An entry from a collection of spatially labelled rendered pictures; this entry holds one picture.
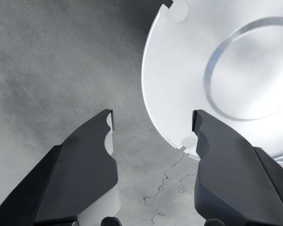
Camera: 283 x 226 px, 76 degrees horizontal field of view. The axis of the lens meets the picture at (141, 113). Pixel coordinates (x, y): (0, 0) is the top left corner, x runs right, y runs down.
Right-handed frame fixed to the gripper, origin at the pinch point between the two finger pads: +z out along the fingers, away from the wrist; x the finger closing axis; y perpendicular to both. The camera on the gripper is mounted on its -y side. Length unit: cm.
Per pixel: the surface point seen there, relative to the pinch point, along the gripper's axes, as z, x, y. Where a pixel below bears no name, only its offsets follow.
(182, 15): 11.2, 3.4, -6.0
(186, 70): 11.2, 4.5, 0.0
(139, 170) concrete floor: 38, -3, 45
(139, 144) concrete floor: 38, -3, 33
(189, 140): 11.2, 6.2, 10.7
